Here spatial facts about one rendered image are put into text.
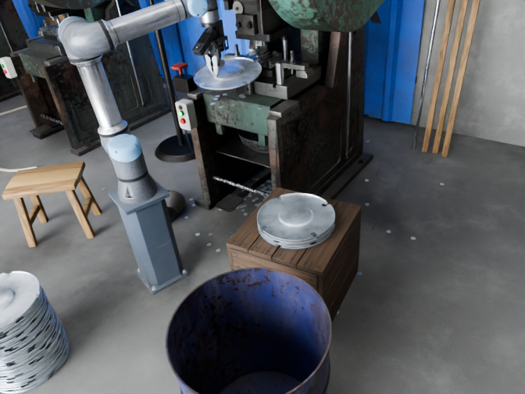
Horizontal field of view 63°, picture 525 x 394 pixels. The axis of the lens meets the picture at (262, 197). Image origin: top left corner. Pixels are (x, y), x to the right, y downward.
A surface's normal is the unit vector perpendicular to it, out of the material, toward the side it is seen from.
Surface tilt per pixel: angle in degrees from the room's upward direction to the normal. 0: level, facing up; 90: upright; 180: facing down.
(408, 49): 90
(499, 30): 90
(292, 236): 0
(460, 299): 0
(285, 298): 88
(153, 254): 90
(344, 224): 0
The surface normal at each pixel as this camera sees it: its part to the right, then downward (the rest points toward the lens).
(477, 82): -0.58, 0.50
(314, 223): -0.09, -0.82
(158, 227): 0.60, 0.41
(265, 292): -0.19, 0.54
